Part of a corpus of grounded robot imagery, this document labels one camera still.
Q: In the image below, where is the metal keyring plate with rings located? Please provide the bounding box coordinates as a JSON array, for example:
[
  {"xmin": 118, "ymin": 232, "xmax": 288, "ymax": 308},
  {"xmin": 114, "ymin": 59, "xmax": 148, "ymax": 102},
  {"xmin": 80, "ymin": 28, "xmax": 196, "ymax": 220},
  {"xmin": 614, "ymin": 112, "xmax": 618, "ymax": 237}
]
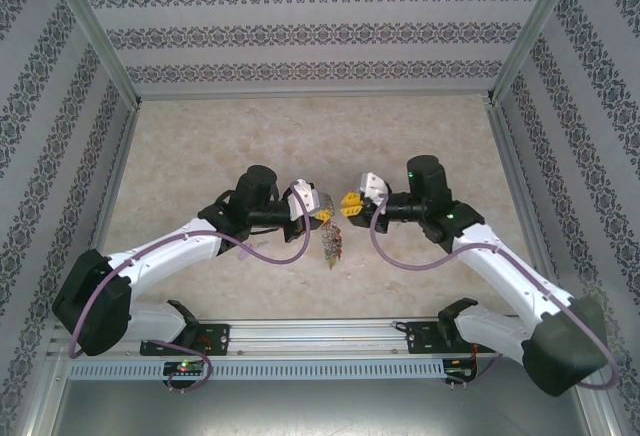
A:
[{"xmin": 317, "ymin": 220, "xmax": 347, "ymax": 271}]

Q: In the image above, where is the grey steel sheet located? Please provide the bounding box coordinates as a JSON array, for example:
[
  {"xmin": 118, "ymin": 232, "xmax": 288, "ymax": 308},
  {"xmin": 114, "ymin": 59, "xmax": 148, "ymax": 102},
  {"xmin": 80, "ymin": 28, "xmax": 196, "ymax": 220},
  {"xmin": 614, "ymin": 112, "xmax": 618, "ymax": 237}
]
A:
[{"xmin": 49, "ymin": 355, "xmax": 601, "ymax": 436}]

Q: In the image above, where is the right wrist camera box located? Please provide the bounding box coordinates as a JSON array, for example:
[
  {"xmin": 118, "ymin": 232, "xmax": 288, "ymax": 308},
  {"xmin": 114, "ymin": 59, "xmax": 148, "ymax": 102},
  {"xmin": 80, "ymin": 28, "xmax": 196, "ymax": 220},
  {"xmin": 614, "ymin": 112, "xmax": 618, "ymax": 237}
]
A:
[{"xmin": 352, "ymin": 171, "xmax": 394, "ymax": 205}]

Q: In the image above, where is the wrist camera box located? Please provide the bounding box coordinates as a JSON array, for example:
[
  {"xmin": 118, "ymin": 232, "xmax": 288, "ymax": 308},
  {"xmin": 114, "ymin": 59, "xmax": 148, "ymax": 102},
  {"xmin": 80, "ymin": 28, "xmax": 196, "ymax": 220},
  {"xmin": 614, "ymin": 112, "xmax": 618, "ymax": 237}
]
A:
[
  {"xmin": 352, "ymin": 171, "xmax": 394, "ymax": 205},
  {"xmin": 287, "ymin": 178, "xmax": 335, "ymax": 221}
]

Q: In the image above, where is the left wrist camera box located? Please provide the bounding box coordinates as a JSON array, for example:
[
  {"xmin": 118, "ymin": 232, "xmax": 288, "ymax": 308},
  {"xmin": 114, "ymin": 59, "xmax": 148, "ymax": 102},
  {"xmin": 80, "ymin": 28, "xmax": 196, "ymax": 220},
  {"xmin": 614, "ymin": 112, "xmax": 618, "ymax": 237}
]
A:
[{"xmin": 287, "ymin": 178, "xmax": 335, "ymax": 221}]

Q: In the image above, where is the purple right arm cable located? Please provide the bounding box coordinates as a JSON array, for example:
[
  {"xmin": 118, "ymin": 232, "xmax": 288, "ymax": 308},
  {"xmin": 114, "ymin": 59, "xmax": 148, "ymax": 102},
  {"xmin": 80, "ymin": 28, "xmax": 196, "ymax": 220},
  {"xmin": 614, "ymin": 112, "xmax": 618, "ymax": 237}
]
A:
[{"xmin": 368, "ymin": 194, "xmax": 616, "ymax": 391}]

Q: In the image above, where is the aluminium side rail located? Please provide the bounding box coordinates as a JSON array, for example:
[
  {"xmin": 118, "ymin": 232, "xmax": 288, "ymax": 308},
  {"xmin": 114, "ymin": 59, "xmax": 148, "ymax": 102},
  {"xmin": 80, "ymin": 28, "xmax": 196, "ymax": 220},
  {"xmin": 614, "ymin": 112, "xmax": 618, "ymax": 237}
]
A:
[
  {"xmin": 487, "ymin": 103, "xmax": 569, "ymax": 317},
  {"xmin": 67, "ymin": 103, "xmax": 144, "ymax": 322}
]

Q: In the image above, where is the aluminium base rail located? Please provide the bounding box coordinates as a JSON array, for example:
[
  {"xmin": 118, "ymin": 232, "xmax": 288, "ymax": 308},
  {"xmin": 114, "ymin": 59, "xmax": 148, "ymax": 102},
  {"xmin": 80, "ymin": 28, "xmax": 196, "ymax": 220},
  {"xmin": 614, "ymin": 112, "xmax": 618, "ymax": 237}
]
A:
[{"xmin": 47, "ymin": 318, "xmax": 586, "ymax": 357}]

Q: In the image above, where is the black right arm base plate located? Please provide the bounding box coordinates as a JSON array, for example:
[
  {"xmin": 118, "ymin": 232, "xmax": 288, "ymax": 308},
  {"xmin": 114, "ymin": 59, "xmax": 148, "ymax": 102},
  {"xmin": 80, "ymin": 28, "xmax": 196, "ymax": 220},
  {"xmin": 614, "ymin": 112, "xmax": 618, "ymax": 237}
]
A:
[{"xmin": 404, "ymin": 320, "xmax": 499, "ymax": 355}]

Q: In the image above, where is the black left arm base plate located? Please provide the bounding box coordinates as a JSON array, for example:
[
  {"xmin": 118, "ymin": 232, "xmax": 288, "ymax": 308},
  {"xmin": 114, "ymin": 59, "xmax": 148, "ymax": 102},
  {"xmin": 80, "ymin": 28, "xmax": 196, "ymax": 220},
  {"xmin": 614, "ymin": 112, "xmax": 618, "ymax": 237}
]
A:
[{"xmin": 139, "ymin": 323, "xmax": 231, "ymax": 356}]

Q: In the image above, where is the slotted grey cable duct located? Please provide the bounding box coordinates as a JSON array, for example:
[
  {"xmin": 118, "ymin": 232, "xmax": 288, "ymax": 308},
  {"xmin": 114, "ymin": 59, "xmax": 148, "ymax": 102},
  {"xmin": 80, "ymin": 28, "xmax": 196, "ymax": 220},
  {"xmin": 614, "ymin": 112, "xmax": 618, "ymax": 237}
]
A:
[{"xmin": 67, "ymin": 359, "xmax": 446, "ymax": 381}]

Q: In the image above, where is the aluminium frame post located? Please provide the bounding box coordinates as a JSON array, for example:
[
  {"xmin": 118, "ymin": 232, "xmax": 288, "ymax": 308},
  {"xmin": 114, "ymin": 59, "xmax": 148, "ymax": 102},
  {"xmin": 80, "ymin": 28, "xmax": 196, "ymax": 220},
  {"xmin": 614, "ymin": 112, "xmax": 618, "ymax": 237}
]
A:
[
  {"xmin": 484, "ymin": 0, "xmax": 586, "ymax": 107},
  {"xmin": 42, "ymin": 0, "xmax": 144, "ymax": 110}
]

